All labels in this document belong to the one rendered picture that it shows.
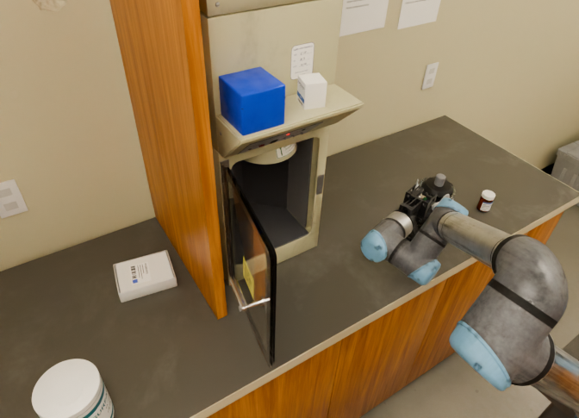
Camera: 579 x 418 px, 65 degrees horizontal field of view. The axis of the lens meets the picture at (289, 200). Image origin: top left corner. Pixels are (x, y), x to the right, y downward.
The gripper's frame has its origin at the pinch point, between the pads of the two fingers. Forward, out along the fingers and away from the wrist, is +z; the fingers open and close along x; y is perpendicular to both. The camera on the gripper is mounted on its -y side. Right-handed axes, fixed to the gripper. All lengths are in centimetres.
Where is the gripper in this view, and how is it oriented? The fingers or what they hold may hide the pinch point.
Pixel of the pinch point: (434, 194)
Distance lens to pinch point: 144.3
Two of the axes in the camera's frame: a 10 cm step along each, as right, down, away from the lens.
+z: 6.7, -4.7, 5.8
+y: 0.3, -7.6, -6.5
